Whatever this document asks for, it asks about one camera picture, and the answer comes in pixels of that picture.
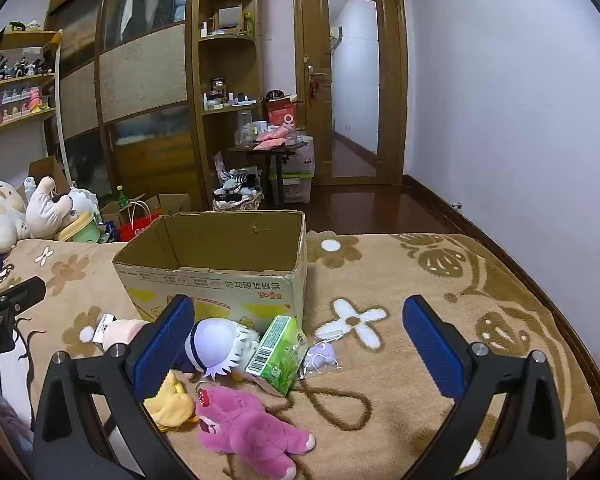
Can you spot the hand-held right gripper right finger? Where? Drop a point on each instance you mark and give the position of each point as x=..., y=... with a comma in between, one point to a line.
x=432, y=345

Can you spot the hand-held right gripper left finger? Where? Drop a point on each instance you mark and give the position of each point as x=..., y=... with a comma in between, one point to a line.
x=162, y=345

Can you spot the pink round plush toy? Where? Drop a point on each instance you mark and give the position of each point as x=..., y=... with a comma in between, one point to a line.
x=122, y=330

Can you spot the white-haired plush doll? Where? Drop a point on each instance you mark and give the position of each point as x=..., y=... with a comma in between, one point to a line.
x=215, y=345

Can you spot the yellow plush toy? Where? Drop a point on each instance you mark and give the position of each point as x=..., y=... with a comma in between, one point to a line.
x=172, y=405

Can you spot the purple plush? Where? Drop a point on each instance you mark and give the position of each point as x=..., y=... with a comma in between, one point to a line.
x=320, y=357

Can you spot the pink bear plush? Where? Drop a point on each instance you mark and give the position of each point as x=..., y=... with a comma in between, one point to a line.
x=245, y=425

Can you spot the green tissue packet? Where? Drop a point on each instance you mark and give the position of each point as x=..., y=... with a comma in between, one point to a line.
x=277, y=355

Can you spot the printed cardboard box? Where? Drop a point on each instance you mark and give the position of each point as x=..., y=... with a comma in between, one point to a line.
x=220, y=240

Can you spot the white plush with pink feet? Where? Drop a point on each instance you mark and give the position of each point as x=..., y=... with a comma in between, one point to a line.
x=47, y=210

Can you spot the brown floral blanket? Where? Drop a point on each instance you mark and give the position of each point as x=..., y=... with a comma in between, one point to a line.
x=405, y=270

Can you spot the green and yellow plush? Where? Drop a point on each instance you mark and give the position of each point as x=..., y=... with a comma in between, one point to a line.
x=77, y=227

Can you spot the tall brown cardboard box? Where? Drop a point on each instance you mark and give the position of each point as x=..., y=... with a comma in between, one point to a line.
x=47, y=167

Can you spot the red paper bag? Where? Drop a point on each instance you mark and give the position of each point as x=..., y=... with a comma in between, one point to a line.
x=135, y=227

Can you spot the green bottle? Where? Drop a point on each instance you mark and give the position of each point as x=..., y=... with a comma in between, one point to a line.
x=122, y=197

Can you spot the open brown cardboard box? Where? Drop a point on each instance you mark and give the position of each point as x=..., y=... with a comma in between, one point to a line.
x=172, y=202

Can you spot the pair of slippers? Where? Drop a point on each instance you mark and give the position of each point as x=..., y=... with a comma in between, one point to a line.
x=322, y=233

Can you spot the woven basket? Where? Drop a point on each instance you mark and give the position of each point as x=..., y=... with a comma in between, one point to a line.
x=235, y=203

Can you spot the row of pink figurines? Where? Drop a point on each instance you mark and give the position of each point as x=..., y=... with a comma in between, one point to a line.
x=17, y=105

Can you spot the striped plush toy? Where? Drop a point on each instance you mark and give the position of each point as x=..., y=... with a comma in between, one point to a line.
x=235, y=180

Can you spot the figurine display shelf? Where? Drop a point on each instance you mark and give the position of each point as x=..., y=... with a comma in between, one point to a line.
x=25, y=77

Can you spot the row of dark figurines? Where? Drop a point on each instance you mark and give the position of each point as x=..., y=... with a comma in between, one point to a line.
x=20, y=67

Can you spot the white storage bin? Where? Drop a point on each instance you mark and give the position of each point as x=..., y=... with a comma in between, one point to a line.
x=297, y=180

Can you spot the small dark table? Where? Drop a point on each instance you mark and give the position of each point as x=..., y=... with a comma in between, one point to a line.
x=270, y=152

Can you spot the clear jar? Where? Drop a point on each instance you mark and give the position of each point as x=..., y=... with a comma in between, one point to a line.
x=244, y=127

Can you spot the pink packets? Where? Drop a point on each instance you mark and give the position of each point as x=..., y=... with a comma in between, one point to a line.
x=275, y=140

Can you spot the wooden wardrobe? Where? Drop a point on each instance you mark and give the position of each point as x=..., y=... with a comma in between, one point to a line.
x=140, y=75

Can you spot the red box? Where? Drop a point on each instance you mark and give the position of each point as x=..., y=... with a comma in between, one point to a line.
x=282, y=115

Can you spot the dark round tin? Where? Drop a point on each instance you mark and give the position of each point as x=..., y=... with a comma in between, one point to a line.
x=275, y=95

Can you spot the wooden corner shelf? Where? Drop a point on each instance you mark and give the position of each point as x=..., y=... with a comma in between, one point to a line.
x=227, y=60

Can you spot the wooden door with glass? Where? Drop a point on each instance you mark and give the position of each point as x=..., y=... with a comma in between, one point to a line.
x=312, y=35

